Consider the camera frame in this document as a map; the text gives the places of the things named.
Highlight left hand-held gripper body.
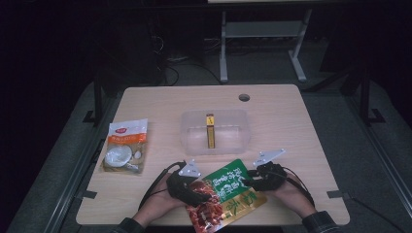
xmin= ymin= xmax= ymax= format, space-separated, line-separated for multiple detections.
xmin=166 ymin=158 xmax=202 ymax=203

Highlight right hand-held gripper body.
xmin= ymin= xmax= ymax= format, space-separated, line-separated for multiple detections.
xmin=252 ymin=149 xmax=288 ymax=192

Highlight green red snack bag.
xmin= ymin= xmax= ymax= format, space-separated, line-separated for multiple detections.
xmin=185 ymin=158 xmax=268 ymax=233

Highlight clear plastic container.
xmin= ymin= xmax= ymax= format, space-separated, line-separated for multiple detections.
xmin=180 ymin=109 xmax=253 ymax=156

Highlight narrow yellow box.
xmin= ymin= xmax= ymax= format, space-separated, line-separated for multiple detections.
xmin=205 ymin=113 xmax=217 ymax=150

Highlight white orange snack bag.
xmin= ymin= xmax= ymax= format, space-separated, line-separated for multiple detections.
xmin=100 ymin=117 xmax=150 ymax=176

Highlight person's left hand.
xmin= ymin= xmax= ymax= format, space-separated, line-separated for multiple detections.
xmin=132 ymin=174 xmax=189 ymax=227

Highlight person's right hand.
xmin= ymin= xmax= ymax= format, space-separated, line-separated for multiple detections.
xmin=265 ymin=173 xmax=318 ymax=218

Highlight grey tape strip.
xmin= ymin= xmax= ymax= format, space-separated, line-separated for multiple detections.
xmin=77 ymin=189 xmax=98 ymax=200
xmin=326 ymin=189 xmax=351 ymax=200

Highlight grey metal stand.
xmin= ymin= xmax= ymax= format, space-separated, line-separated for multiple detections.
xmin=219 ymin=9 xmax=314 ymax=83

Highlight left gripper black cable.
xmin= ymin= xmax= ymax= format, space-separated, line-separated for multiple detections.
xmin=138 ymin=160 xmax=188 ymax=212

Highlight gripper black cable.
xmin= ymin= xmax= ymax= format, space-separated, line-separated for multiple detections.
xmin=278 ymin=166 xmax=316 ymax=208
xmin=138 ymin=160 xmax=188 ymax=212

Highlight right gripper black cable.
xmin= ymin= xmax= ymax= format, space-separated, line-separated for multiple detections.
xmin=278 ymin=166 xmax=316 ymax=208

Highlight black metal post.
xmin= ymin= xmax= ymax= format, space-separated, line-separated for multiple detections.
xmin=359 ymin=69 xmax=387 ymax=127
xmin=82 ymin=72 xmax=105 ymax=127

